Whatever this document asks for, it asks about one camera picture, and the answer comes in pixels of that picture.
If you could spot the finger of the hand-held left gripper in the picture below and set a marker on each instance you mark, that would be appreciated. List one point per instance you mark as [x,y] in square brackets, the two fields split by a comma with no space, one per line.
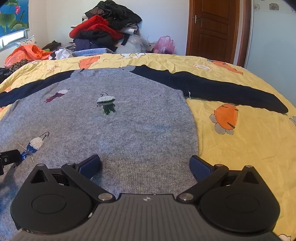
[9,156]

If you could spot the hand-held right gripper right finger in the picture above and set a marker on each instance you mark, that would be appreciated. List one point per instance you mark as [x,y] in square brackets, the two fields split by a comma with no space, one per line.
[200,168]

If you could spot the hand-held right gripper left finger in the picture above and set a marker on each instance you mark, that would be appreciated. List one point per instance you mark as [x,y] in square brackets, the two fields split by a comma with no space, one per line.
[89,165]

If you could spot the grey sweater with navy sleeves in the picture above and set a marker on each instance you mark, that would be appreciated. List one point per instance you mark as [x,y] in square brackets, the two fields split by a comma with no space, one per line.
[127,129]

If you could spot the pile of clothes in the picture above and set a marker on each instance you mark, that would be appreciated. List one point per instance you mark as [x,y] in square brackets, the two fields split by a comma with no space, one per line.
[101,27]

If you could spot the yellow printed blanket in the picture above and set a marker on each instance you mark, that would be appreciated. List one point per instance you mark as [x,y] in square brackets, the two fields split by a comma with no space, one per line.
[242,143]

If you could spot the leopard print cloth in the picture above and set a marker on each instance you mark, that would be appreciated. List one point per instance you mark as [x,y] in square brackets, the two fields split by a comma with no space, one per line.
[19,64]

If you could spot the orange plastic bag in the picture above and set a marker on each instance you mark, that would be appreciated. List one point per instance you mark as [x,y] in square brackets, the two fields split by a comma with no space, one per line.
[27,52]

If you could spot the black and white cloth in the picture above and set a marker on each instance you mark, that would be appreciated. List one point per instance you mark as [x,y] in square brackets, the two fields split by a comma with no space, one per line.
[61,53]

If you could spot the floral pillow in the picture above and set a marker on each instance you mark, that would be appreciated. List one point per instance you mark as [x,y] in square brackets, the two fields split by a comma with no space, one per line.
[26,41]

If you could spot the window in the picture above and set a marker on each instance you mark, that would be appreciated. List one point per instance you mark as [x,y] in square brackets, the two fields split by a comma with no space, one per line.
[11,39]

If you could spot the dark green cloth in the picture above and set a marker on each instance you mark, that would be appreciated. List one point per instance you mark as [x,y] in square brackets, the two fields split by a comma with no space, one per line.
[52,45]

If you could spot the pink plastic bag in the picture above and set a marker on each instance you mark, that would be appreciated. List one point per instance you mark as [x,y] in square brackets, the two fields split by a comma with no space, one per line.
[164,45]

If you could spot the white plastic bag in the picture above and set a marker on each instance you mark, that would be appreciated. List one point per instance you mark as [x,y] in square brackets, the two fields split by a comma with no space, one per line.
[134,44]

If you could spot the lotus flower window blind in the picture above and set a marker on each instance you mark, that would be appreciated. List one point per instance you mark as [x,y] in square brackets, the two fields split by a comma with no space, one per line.
[12,16]

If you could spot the brown wooden door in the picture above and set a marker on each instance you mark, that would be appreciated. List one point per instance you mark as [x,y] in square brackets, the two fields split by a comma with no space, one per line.
[212,27]

